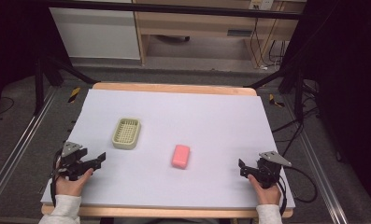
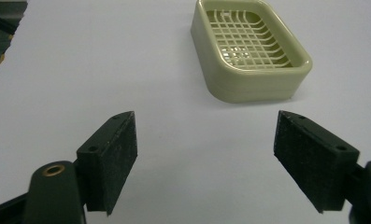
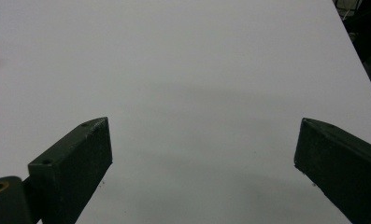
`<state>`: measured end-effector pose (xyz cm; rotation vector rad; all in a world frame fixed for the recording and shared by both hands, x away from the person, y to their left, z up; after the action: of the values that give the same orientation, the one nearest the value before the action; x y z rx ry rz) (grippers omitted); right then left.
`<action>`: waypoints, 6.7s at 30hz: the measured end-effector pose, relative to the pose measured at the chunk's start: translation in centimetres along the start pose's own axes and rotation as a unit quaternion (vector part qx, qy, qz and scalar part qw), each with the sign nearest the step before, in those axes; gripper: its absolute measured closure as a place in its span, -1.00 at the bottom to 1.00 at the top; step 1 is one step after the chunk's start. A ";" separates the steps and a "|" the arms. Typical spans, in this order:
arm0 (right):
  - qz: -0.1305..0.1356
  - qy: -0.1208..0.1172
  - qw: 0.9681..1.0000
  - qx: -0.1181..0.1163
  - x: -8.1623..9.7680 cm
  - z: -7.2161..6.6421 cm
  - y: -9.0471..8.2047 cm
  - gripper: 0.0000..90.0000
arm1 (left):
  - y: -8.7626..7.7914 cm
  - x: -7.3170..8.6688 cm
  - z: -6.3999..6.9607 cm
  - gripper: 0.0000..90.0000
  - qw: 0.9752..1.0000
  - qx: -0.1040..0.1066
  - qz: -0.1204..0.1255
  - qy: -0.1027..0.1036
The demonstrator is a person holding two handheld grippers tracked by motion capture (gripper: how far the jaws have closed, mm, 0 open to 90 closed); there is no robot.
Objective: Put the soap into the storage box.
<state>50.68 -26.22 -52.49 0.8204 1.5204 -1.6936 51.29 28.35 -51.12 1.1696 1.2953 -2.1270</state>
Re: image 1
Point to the black horizontal frame bar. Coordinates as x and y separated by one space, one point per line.
174 8

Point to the white power strip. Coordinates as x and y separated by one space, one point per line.
261 4

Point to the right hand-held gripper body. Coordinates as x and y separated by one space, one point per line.
268 171

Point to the light wooden desk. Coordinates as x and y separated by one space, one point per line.
198 26

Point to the black yellow striped floor tape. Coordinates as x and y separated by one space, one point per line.
276 102
74 94

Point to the person's right hand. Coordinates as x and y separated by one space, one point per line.
267 194

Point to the wooden table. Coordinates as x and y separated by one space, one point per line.
174 88

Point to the black curtain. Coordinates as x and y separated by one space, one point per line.
348 93
15 40

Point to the black metal stand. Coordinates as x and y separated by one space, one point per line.
39 84
298 93

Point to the metal floor rail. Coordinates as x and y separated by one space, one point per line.
21 149
320 177

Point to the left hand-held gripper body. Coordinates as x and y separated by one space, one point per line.
71 163

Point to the white cabinet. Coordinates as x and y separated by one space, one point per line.
96 34

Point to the person's left hand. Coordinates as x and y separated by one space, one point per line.
70 186

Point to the pink soap bar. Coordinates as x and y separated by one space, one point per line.
180 156

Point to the white foam board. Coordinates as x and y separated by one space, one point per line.
186 118

